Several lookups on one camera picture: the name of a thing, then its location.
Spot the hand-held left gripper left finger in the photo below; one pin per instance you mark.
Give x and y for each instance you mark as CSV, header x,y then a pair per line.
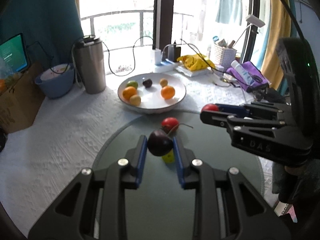
x,y
142,155

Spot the yellow plastic bag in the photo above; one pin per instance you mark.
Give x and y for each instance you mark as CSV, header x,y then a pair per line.
x,y
195,62

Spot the white plate with dark rim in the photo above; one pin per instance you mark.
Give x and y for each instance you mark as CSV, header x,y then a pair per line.
x,y
150,103

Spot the white desk lamp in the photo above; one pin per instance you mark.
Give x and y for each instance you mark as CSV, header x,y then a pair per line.
x,y
255,21

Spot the balcony railing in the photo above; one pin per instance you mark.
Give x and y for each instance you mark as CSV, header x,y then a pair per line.
x,y
141,27

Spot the hanging light blue towel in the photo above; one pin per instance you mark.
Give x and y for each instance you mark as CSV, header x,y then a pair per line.
x,y
228,2

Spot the red fruit with stem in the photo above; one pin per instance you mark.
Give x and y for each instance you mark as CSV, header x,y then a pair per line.
x,y
170,123

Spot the white power strip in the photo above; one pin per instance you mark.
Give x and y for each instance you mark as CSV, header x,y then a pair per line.
x,y
166,66

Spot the dark purple plum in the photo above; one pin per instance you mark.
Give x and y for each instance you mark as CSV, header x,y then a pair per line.
x,y
147,83
160,142

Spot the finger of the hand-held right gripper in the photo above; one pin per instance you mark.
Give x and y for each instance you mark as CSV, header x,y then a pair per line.
x,y
212,118
230,108

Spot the clear plastic bag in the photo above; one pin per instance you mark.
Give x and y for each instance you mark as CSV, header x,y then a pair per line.
x,y
8,78

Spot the small red fruit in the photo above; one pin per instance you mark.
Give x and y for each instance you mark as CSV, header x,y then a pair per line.
x,y
210,107

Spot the teal curtain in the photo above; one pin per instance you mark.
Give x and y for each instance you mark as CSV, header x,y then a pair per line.
x,y
45,17

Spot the white perforated basket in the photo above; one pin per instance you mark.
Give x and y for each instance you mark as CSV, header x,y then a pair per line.
x,y
222,55

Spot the brown cardboard box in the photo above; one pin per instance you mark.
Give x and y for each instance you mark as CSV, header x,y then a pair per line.
x,y
20,102

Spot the black round object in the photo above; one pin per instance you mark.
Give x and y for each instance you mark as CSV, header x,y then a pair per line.
x,y
2,140

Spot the black power adapter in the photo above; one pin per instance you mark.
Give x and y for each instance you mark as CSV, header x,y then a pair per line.
x,y
273,96

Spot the yellow curtain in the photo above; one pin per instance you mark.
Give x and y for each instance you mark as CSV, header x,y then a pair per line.
x,y
275,42

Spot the small yellow fruit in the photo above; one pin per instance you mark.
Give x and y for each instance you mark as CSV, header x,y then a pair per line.
x,y
163,82
135,100
168,158

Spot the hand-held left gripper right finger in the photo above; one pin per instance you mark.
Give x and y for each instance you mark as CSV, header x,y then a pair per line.
x,y
178,160

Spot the stainless steel tumbler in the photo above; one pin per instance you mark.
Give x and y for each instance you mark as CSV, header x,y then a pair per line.
x,y
91,65

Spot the tablet with lit screen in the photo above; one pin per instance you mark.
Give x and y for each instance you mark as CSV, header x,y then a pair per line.
x,y
12,53

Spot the white paper packet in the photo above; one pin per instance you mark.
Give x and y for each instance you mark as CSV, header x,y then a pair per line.
x,y
192,71

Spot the orange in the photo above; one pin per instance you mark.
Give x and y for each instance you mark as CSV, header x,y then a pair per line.
x,y
128,92
168,92

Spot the blue plastic bowl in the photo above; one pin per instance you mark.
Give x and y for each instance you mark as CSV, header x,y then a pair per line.
x,y
55,85

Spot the purple cloth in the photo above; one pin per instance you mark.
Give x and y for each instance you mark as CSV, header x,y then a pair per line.
x,y
252,67

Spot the black charger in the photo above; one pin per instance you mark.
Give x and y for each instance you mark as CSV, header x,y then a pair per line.
x,y
174,53

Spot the black window frame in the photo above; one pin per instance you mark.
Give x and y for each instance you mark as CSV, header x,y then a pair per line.
x,y
163,17

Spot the green fruit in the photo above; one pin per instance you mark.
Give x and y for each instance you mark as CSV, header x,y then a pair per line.
x,y
132,84

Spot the white charger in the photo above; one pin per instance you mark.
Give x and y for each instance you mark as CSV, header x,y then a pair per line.
x,y
156,57

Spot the white textured tablecloth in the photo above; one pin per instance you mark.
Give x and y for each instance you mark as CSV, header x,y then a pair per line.
x,y
62,142

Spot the round grey placemat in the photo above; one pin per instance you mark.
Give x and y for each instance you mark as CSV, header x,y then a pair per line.
x,y
160,205

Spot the white tube bottle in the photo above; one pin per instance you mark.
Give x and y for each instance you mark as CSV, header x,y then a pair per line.
x,y
242,72

